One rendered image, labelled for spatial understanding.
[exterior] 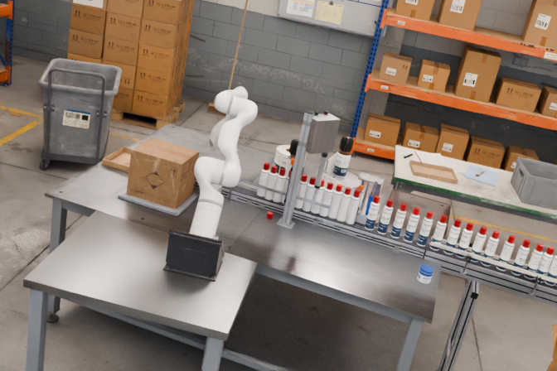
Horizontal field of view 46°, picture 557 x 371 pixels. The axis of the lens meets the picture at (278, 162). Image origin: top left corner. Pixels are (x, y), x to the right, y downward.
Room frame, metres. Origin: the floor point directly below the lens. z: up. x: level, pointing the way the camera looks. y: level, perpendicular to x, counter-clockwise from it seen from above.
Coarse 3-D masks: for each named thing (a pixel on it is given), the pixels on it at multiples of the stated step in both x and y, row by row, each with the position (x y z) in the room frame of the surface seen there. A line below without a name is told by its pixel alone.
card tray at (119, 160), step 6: (120, 150) 3.86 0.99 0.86; (126, 150) 3.90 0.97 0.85; (108, 156) 3.71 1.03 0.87; (114, 156) 3.79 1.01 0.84; (120, 156) 3.83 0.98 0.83; (126, 156) 3.85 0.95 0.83; (102, 162) 3.66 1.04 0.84; (108, 162) 3.65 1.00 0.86; (114, 162) 3.64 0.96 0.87; (120, 162) 3.73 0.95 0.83; (126, 162) 3.75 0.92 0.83; (114, 168) 3.64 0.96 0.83; (120, 168) 3.63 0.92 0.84; (126, 168) 3.62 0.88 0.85
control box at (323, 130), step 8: (312, 120) 3.34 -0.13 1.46; (320, 120) 3.34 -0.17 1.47; (328, 120) 3.37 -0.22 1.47; (336, 120) 3.41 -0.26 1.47; (312, 128) 3.33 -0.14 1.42; (320, 128) 3.34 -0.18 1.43; (328, 128) 3.38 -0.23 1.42; (336, 128) 3.42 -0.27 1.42; (312, 136) 3.32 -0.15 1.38; (320, 136) 3.35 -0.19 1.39; (328, 136) 3.39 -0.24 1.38; (336, 136) 3.43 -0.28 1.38; (312, 144) 3.32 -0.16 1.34; (320, 144) 3.36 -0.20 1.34; (328, 144) 3.40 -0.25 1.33; (312, 152) 3.33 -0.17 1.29
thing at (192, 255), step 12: (168, 240) 2.65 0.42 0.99; (180, 240) 2.64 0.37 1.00; (192, 240) 2.64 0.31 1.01; (204, 240) 2.63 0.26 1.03; (216, 240) 2.63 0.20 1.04; (168, 252) 2.65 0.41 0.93; (180, 252) 2.64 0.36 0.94; (192, 252) 2.64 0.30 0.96; (204, 252) 2.64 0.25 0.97; (216, 252) 2.63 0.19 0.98; (168, 264) 2.66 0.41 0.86; (180, 264) 2.64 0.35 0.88; (192, 264) 2.64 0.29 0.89; (204, 264) 2.63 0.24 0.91; (216, 264) 2.63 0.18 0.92; (192, 276) 2.63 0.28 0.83; (204, 276) 2.64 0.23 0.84; (216, 276) 2.67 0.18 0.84
